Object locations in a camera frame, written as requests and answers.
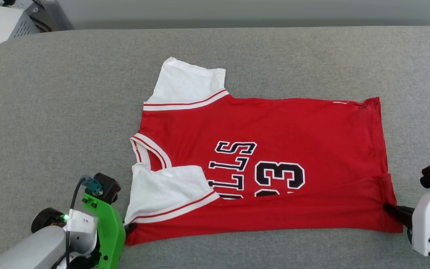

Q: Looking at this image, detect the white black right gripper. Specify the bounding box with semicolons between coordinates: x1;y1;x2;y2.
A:
383;185;430;258

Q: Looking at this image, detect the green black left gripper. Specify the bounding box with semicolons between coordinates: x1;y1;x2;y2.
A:
31;191;138;269

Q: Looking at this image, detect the red white Bulls jersey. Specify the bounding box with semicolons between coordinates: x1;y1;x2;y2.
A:
124;57;404;247

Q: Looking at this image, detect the grey fabric sofa cushion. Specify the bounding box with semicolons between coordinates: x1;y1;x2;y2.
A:
0;26;430;269

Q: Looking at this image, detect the black cable with teal plug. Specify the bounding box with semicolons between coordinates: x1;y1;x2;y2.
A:
65;174;103;269

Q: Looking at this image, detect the grey device with black cables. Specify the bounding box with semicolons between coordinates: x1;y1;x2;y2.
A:
0;0;74;33

